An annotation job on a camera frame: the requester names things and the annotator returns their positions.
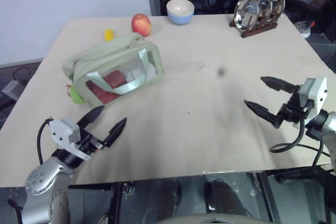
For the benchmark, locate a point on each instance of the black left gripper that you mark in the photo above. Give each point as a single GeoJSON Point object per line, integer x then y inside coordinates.
{"type": "Point", "coordinates": [88, 141]}

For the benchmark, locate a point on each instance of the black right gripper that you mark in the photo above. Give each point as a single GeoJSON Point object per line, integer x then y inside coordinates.
{"type": "Point", "coordinates": [292, 111]}

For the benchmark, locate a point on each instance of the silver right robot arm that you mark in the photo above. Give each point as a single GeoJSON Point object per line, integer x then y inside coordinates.
{"type": "Point", "coordinates": [326, 124]}

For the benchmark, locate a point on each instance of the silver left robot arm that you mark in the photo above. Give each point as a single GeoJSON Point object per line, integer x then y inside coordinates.
{"type": "Point", "coordinates": [43, 182]}

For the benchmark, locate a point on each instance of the red item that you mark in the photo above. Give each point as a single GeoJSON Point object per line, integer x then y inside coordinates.
{"type": "Point", "coordinates": [113, 79]}

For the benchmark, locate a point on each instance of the green transparent pouch bag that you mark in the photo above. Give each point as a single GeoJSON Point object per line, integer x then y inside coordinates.
{"type": "Point", "coordinates": [105, 51]}

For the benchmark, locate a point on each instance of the small green fruit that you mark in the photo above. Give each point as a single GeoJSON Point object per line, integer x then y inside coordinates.
{"type": "Point", "coordinates": [76, 97]}

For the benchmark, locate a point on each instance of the dark wooden plate rack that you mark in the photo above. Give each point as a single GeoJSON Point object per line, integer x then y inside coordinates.
{"type": "Point", "coordinates": [258, 30]}

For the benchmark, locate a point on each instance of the beige table cover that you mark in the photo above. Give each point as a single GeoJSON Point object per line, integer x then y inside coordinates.
{"type": "Point", "coordinates": [197, 108]}

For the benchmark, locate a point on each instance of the small yellow fruit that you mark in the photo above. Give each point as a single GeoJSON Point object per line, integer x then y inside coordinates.
{"type": "Point", "coordinates": [109, 35]}

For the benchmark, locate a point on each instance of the steel plate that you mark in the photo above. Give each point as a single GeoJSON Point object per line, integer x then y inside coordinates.
{"type": "Point", "coordinates": [245, 12]}
{"type": "Point", "coordinates": [264, 5]}
{"type": "Point", "coordinates": [277, 1]}

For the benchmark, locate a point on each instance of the grey power strip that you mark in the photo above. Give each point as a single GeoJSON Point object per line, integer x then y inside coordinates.
{"type": "Point", "coordinates": [9, 89]}

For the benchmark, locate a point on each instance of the red apple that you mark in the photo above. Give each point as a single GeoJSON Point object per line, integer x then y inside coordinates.
{"type": "Point", "coordinates": [141, 24]}

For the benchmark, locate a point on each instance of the blue and white bowl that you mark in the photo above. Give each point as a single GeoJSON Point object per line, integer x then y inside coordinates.
{"type": "Point", "coordinates": [180, 11]}

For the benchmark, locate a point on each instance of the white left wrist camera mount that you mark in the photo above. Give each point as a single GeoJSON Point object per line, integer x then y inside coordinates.
{"type": "Point", "coordinates": [64, 132]}

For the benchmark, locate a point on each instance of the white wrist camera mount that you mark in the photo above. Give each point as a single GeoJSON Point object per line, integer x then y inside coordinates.
{"type": "Point", "coordinates": [64, 132]}
{"type": "Point", "coordinates": [316, 91]}

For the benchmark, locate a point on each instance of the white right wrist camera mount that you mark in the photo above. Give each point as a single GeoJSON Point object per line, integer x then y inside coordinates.
{"type": "Point", "coordinates": [316, 91]}

